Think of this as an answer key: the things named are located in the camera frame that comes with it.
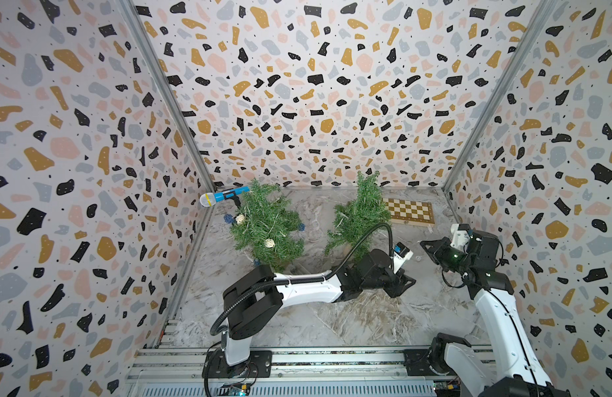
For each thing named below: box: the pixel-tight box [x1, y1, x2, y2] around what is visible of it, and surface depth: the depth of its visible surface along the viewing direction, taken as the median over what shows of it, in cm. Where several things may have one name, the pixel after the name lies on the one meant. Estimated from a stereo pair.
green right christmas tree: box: [325, 171, 392, 259], surface depth 73 cm
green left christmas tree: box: [229, 177, 306, 273], surface depth 75 cm
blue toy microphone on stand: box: [199, 186, 251, 208], surface depth 92 cm
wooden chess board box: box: [382, 197, 436, 227], surface depth 112 cm
